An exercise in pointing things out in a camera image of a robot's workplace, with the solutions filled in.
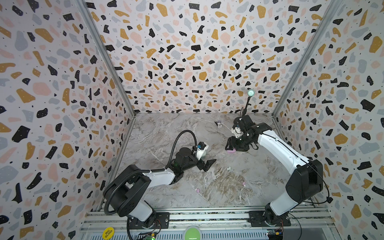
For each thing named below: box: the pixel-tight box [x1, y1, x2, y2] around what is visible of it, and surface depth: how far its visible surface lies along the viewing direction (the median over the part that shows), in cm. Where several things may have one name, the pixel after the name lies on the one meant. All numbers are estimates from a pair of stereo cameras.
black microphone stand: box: [244, 89, 255, 116], surface depth 89 cm
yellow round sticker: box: [102, 227, 115, 240], surface depth 71 cm
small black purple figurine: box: [214, 120, 223, 129], surface depth 115 cm
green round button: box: [183, 225, 202, 240], surface depth 70 cm
